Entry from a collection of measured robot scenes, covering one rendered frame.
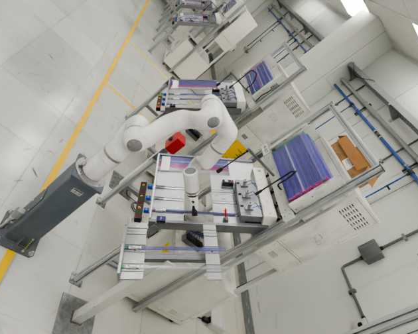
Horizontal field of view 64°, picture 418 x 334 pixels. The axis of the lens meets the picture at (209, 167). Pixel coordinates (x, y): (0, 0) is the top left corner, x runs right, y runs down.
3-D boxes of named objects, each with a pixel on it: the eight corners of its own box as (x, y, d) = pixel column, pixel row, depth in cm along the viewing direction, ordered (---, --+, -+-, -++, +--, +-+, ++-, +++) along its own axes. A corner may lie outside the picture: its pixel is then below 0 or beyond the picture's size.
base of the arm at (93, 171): (71, 174, 167) (94, 154, 160) (79, 152, 182) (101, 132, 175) (102, 194, 177) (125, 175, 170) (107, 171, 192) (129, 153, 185)
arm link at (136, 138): (131, 140, 174) (128, 159, 162) (121, 122, 167) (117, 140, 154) (223, 113, 168) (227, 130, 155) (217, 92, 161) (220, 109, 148)
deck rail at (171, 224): (148, 228, 195) (148, 221, 192) (148, 226, 197) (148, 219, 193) (267, 234, 202) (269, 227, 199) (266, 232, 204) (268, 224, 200)
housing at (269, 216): (259, 232, 204) (264, 216, 196) (248, 182, 244) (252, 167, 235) (272, 233, 205) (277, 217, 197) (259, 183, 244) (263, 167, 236)
